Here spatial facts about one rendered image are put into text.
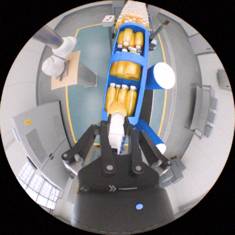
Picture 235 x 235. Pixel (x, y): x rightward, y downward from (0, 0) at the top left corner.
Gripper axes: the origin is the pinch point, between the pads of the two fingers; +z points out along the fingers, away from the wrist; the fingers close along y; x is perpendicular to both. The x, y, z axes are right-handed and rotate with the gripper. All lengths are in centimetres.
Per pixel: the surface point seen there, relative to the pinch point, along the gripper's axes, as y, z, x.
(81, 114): -79, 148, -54
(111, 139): 1, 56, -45
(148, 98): 67, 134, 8
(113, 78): -6, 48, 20
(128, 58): 2.2, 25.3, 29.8
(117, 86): -0.9, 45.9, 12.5
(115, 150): 7, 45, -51
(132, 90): 9.8, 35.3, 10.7
